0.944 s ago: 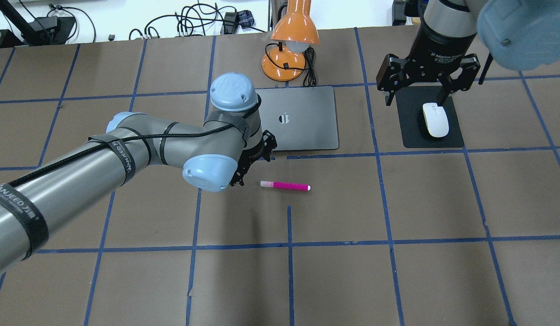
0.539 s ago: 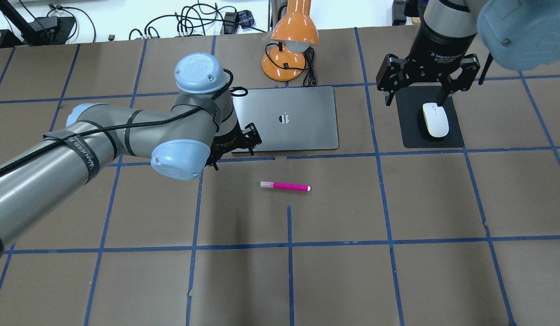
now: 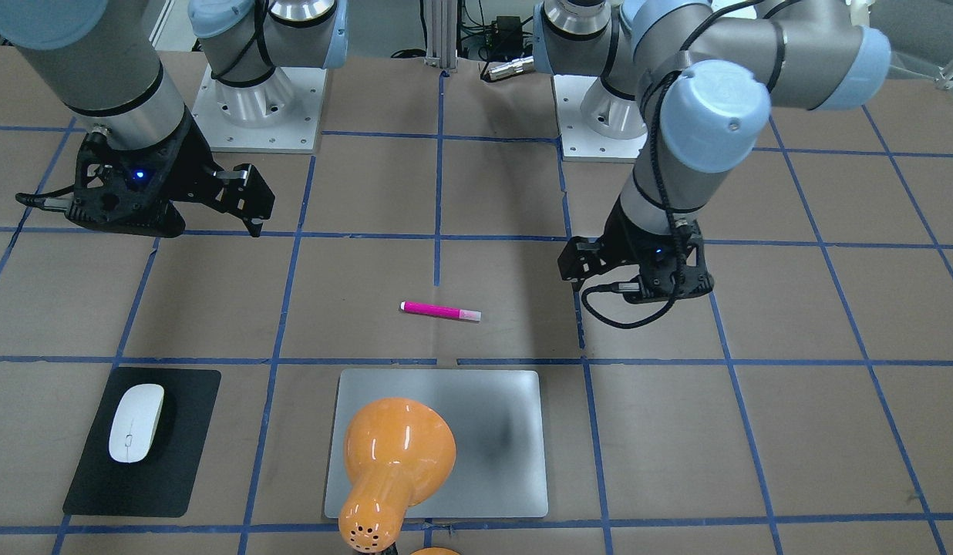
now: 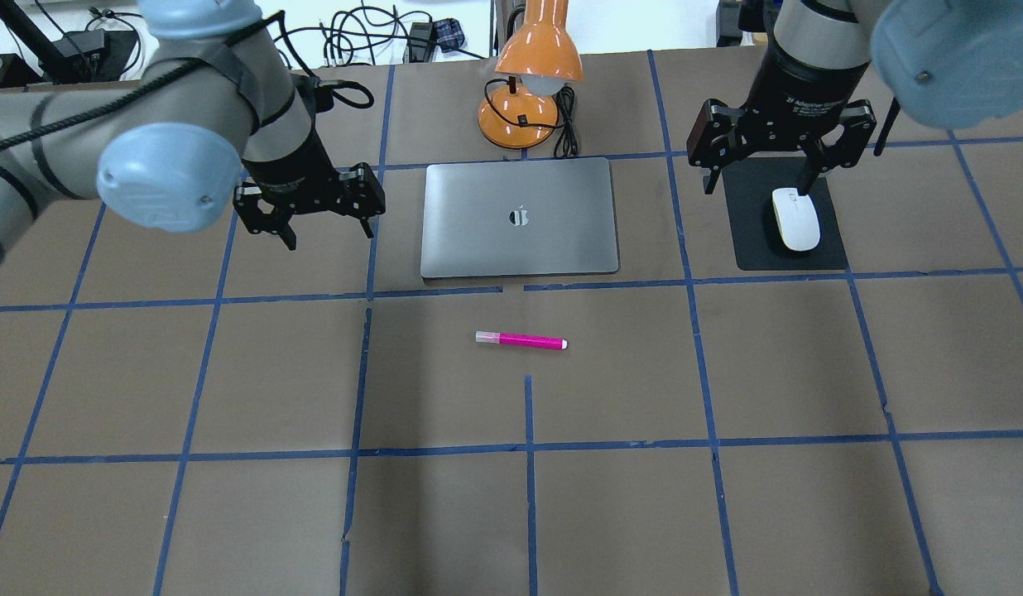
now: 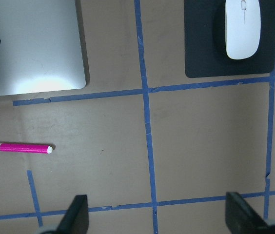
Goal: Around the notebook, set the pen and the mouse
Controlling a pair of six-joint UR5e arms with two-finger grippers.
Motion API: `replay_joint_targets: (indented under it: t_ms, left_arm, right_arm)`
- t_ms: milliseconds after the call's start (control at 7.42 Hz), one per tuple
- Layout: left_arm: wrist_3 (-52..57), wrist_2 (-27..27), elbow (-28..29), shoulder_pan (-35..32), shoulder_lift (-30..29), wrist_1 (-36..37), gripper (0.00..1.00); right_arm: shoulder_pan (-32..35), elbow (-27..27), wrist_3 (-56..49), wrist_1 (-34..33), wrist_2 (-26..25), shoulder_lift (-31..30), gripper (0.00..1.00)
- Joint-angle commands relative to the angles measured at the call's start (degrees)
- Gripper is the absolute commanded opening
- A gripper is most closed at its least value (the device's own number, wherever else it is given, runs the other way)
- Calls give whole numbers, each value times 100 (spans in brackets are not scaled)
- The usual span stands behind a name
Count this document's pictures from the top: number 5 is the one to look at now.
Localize black mousepad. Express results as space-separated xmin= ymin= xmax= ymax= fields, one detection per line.
xmin=184 ymin=0 xmax=275 ymax=78

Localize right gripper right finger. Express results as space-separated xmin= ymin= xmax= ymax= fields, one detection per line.
xmin=225 ymin=192 xmax=274 ymax=234

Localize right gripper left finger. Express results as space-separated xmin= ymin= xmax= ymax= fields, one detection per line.
xmin=55 ymin=195 xmax=89 ymax=234

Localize pink marker pen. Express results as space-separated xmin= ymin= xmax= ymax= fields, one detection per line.
xmin=0 ymin=143 xmax=53 ymax=154

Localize white computer mouse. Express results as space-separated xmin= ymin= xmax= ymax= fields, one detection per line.
xmin=225 ymin=0 xmax=261 ymax=60

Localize silver laptop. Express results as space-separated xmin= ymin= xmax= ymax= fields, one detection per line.
xmin=0 ymin=0 xmax=88 ymax=96

